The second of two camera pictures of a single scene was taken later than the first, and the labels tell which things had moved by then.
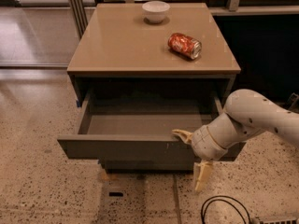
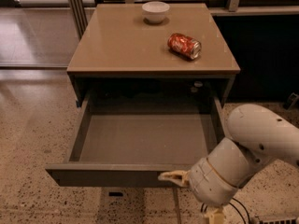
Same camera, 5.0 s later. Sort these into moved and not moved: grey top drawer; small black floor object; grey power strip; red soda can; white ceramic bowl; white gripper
Moved: white gripper; grey top drawer
Not moved: red soda can; white ceramic bowl; small black floor object; grey power strip
